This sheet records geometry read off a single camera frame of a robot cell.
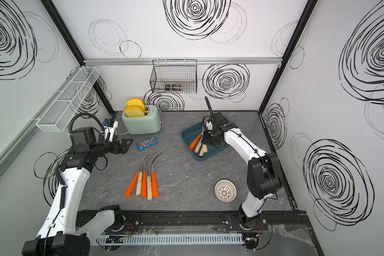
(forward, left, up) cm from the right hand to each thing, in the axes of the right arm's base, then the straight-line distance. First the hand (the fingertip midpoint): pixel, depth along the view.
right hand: (204, 141), depth 88 cm
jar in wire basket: (+24, +19, +19) cm, 36 cm away
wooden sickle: (-22, +34, -10) cm, 42 cm away
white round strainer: (-22, -12, -13) cm, 28 cm away
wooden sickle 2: (-18, +29, -11) cm, 37 cm away
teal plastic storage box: (+13, +10, -11) cm, 20 cm away
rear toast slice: (+22, +42, +9) cm, 48 cm away
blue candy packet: (+6, +36, -12) cm, 39 cm away
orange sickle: (-25, +31, -11) cm, 41 cm away
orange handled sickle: (+4, +7, -11) cm, 14 cm away
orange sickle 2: (-24, +25, -13) cm, 37 cm away
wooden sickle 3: (-6, +1, +1) cm, 6 cm away
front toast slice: (+16, +42, +7) cm, 45 cm away
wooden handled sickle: (+4, +3, -11) cm, 12 cm away
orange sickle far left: (-24, +39, -12) cm, 48 cm away
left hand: (-7, +39, +12) cm, 41 cm away
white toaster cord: (-10, +37, +22) cm, 45 cm away
